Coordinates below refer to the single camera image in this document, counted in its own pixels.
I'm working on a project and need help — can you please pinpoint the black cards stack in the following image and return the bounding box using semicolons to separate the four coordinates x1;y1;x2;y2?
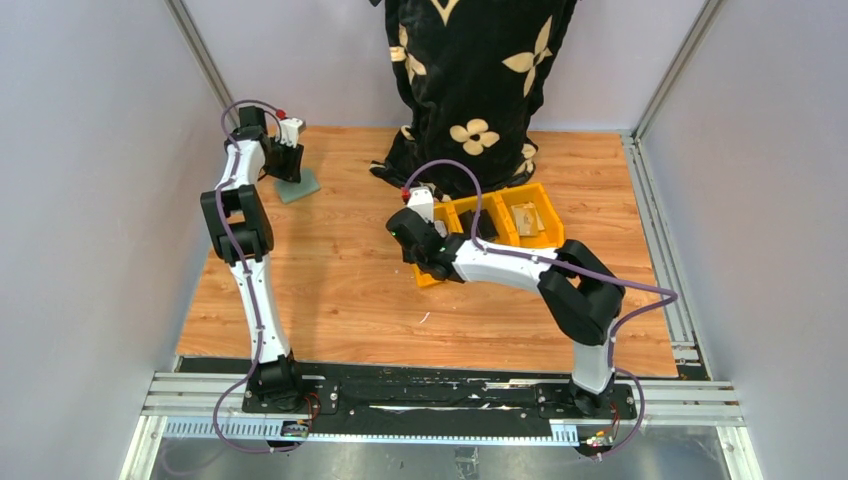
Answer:
458;210;498;242

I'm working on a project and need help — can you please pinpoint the green card holder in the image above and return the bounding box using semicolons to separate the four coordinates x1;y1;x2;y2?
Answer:
273;168;321;204

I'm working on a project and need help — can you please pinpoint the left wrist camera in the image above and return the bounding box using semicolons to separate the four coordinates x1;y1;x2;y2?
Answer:
278;117;306;148

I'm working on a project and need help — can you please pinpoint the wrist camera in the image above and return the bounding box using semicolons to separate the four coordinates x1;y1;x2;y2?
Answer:
406;186;435;223
278;117;306;148

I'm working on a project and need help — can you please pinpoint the yellow three-compartment bin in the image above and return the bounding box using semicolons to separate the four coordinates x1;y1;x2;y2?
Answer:
434;183;566;248

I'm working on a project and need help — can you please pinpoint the aluminium frame rail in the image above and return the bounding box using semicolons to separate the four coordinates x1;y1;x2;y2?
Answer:
142;373;744;446

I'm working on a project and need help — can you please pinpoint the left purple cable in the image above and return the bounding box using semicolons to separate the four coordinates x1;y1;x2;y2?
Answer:
211;99;299;456

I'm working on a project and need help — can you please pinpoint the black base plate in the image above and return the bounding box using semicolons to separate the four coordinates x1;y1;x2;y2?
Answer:
178;357;644;440

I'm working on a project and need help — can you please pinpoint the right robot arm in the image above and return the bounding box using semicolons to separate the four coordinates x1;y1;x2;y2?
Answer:
386;208;625;418

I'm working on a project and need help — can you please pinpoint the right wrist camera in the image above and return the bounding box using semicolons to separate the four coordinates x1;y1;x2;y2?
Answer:
406;186;435;223

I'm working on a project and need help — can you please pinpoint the gold cards stack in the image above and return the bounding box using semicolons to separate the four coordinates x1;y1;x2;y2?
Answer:
510;202;545;237

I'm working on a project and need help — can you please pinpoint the black floral blanket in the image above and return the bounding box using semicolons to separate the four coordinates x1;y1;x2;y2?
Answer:
369;0;578;192

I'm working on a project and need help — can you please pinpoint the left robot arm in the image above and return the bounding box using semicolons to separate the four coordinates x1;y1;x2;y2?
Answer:
200;100;307;413

